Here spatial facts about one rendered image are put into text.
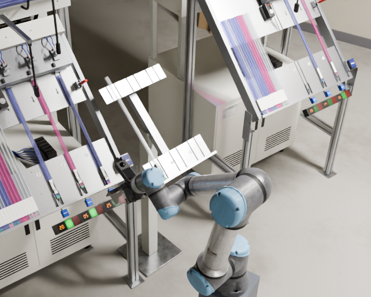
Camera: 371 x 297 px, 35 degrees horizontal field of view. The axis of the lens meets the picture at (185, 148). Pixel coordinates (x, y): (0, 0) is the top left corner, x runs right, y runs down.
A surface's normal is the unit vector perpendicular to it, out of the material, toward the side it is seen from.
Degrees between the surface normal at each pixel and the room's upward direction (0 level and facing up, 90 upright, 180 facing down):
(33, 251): 90
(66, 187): 43
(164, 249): 0
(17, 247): 90
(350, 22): 90
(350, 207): 0
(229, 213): 83
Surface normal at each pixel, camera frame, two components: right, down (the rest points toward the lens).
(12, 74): 0.43, -0.23
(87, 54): 0.03, -0.79
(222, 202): -0.66, 0.35
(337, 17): -0.50, 0.52
